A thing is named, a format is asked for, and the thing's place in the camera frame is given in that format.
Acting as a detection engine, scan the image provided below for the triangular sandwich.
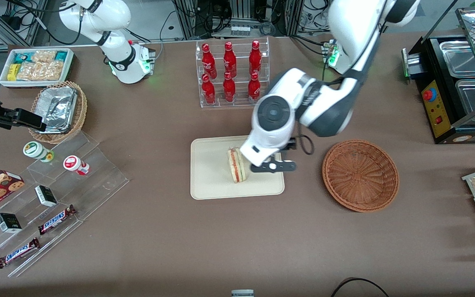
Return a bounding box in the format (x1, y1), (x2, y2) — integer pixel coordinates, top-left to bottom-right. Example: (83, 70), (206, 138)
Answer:
(227, 147), (247, 184)

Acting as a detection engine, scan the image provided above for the silver foil container stack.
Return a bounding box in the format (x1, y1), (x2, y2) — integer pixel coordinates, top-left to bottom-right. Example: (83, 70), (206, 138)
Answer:
(35, 86), (78, 134)

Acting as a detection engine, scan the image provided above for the small black carton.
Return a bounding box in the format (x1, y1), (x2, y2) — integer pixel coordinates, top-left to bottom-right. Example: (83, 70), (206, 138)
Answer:
(0, 212), (23, 234)
(34, 185), (58, 207)

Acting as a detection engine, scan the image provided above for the metal equipment frame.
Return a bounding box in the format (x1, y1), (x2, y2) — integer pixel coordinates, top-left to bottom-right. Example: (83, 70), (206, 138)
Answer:
(172, 0), (305, 40)

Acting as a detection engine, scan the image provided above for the brown round wicker basket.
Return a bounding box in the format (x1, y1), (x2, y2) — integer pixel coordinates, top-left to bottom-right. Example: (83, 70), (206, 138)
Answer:
(322, 139), (400, 213)

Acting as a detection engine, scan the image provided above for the red lid yogurt bottle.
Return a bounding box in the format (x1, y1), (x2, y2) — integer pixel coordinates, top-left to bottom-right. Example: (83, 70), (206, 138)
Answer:
(63, 155), (91, 176)

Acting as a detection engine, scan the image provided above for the clear cracker pack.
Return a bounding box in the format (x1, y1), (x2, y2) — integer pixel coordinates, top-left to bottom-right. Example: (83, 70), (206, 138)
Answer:
(16, 61), (42, 82)
(40, 60), (65, 81)
(31, 50), (57, 64)

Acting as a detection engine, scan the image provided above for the white rectangular snack bin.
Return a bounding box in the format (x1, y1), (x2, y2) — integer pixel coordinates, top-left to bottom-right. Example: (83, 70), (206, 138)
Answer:
(0, 48), (75, 88)

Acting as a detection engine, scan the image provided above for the beige plastic tray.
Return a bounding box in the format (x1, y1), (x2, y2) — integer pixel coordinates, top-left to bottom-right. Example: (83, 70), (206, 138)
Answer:
(190, 134), (285, 200)

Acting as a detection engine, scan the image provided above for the green lid yogurt bottle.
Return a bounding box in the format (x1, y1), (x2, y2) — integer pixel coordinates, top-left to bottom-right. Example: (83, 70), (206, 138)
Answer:
(23, 141), (55, 163)

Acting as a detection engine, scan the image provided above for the clear acrylic stepped display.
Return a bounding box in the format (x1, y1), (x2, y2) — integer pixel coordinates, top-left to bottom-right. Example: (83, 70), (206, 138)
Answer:
(0, 131), (130, 278)

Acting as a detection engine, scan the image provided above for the brown snickers bar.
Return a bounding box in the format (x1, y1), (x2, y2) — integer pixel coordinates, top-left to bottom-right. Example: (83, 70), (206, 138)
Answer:
(0, 237), (41, 269)
(38, 204), (78, 236)

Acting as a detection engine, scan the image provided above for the red cola bottle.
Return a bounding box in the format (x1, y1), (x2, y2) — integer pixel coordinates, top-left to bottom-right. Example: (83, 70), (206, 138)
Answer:
(249, 40), (263, 76)
(223, 41), (238, 78)
(202, 43), (218, 79)
(222, 72), (237, 103)
(247, 72), (261, 104)
(201, 73), (216, 105)

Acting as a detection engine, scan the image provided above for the black hot food warmer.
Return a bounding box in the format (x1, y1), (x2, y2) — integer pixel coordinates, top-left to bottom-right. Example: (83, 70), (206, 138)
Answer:
(401, 7), (475, 145)

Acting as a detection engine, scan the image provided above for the clear acrylic bottle rack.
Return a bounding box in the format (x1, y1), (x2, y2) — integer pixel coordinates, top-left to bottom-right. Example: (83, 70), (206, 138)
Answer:
(195, 37), (270, 109)

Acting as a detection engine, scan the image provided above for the black floor cable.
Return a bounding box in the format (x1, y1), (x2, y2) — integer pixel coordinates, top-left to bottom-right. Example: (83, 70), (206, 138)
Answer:
(330, 277), (391, 297)

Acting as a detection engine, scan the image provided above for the light tan wicker basket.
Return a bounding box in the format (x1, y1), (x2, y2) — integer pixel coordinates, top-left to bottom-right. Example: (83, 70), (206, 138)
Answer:
(28, 80), (88, 144)

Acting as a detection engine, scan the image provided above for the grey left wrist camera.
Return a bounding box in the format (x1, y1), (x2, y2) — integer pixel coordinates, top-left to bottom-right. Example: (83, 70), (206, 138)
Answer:
(250, 160), (297, 174)

